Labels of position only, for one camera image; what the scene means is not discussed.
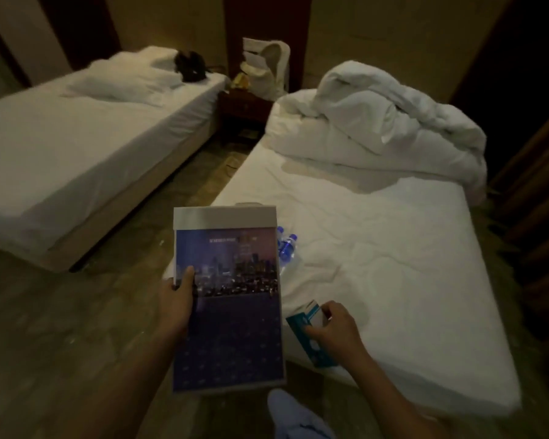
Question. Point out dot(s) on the black bag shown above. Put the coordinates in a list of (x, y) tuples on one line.
[(190, 66)]

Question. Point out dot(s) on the clear water bottle blue label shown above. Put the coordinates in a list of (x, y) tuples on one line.
[(280, 231), (288, 249)]

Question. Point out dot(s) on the dark wooden nightstand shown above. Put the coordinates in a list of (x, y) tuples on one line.
[(245, 109)]

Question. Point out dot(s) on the white pillow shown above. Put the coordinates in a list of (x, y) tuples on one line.
[(119, 77)]

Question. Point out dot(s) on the dark red headboard panel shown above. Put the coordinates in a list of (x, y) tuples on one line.
[(267, 15)]

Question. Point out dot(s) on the person's right forearm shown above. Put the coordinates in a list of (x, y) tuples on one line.
[(393, 402)]

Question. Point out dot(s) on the small teal box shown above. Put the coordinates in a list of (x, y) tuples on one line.
[(304, 329)]

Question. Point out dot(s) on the person's left hand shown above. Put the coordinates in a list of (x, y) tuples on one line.
[(177, 306)]

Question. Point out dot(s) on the person's blue trousers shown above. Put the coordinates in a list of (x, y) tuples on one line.
[(297, 418)]

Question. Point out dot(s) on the rumpled white duvet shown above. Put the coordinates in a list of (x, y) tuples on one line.
[(384, 123)]

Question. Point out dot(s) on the person's right hand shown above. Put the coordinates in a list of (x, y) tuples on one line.
[(337, 338)]

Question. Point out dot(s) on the brown curtain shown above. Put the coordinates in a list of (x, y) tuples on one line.
[(535, 233)]

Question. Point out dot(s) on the white tote bag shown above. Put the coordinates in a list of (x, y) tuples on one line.
[(265, 68)]

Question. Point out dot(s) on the white bed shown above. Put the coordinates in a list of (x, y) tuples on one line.
[(393, 269), (55, 160)]

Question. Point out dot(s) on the purple desk calendar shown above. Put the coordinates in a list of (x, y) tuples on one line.
[(229, 315)]

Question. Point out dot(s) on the person's left forearm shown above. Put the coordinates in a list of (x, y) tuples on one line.
[(133, 388)]

